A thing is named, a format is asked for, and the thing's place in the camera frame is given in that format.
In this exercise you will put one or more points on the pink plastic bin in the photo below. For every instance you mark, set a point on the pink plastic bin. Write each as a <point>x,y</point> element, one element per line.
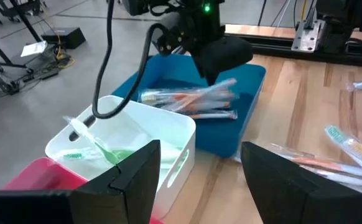
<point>44,177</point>

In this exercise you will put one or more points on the white floor paper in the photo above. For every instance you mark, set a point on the white floor paper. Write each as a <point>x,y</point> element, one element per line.
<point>35,48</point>

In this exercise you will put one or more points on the white plastic bin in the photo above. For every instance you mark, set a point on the white plastic bin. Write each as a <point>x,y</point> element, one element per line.
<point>156,124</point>

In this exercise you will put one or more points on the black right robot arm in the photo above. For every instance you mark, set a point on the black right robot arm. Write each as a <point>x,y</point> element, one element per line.
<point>342,18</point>

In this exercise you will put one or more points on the teal plastic bin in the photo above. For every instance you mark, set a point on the teal plastic bin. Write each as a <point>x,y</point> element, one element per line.
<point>218,137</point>

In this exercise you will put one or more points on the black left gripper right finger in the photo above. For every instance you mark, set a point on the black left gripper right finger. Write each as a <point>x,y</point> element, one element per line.
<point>286,199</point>

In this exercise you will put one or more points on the black box on floor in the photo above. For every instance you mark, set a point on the black box on floor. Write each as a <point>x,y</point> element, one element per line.
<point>64,37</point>

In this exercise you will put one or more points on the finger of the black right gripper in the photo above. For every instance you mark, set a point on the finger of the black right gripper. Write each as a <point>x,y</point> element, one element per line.
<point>224,54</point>

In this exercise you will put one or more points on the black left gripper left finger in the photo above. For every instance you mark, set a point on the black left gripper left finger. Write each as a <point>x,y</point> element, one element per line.
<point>131,193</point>

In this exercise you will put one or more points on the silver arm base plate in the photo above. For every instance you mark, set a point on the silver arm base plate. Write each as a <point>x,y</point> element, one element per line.
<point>305,37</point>

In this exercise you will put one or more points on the black floor stand legs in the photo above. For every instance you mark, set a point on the black floor stand legs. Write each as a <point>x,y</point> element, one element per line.
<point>25,21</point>

